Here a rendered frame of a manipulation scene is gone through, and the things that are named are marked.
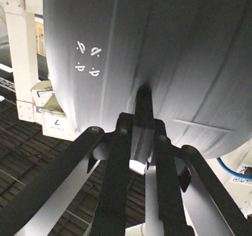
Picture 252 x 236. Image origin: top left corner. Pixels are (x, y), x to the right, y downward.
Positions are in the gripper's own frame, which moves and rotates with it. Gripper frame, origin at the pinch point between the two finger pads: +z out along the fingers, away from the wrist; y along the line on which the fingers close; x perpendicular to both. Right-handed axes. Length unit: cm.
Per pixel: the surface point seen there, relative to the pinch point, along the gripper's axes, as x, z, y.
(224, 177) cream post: -26.3, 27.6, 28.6
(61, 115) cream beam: -34, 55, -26
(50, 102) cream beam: -32, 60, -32
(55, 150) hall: -611, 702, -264
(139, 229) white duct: -122, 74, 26
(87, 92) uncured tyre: 0.0, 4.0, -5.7
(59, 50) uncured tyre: 3.6, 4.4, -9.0
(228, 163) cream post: -21.5, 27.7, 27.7
